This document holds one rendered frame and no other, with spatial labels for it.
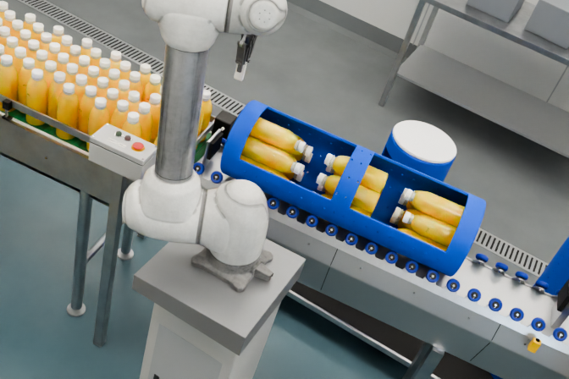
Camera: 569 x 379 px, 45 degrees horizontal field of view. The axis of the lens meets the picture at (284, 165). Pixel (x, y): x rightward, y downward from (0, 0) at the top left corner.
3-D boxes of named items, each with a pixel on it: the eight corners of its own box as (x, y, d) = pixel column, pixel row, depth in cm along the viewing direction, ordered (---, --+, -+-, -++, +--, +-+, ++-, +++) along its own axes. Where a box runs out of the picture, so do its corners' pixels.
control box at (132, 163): (140, 184, 224) (143, 161, 218) (87, 160, 227) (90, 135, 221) (155, 168, 232) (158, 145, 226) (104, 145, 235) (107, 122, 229)
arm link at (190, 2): (196, 257, 186) (115, 246, 183) (202, 221, 199) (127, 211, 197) (236, -14, 144) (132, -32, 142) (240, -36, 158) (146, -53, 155)
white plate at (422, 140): (406, 112, 296) (406, 114, 296) (383, 138, 275) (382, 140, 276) (464, 141, 289) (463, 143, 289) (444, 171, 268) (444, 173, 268)
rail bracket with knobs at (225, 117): (223, 147, 267) (229, 126, 261) (207, 140, 268) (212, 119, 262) (234, 135, 275) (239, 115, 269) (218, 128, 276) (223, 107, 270)
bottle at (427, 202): (471, 206, 223) (417, 184, 226) (463, 225, 221) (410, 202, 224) (466, 211, 230) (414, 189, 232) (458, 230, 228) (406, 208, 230)
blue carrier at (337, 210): (444, 293, 229) (477, 239, 210) (214, 187, 242) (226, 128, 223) (460, 238, 250) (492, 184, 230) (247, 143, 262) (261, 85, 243)
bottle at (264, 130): (246, 123, 232) (295, 144, 229) (255, 111, 237) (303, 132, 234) (243, 137, 237) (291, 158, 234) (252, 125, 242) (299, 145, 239)
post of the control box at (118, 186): (100, 348, 288) (124, 170, 228) (92, 343, 289) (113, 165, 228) (106, 341, 291) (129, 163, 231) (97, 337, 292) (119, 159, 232)
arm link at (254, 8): (290, -20, 161) (234, -30, 160) (295, -10, 145) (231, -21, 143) (281, 35, 166) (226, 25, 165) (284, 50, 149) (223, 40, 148)
